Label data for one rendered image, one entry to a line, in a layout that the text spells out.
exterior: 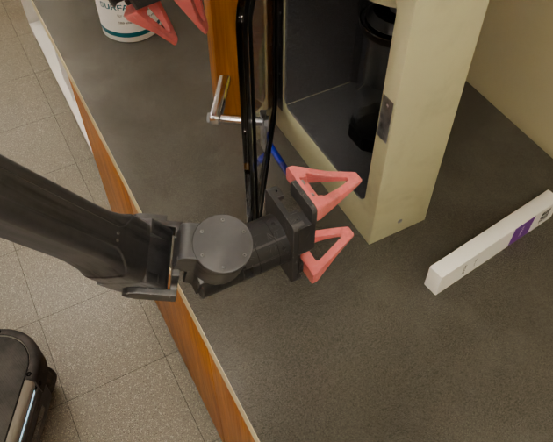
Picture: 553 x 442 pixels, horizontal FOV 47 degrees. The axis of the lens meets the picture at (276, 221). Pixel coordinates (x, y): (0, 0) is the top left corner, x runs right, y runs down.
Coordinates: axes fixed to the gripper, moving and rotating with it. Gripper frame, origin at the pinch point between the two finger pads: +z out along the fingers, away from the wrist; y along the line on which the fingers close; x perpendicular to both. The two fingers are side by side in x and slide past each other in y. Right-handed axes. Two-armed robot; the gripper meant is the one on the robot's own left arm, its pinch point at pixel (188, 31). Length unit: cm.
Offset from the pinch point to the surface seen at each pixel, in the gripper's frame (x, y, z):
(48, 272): -43, 117, 88
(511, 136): -22, -33, 54
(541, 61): -29, -41, 44
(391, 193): 4.1, -16.1, 33.4
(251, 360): 27.2, 5.6, 35.8
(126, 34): -44, 36, 19
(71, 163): -93, 123, 85
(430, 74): 2.9, -26.6, 14.8
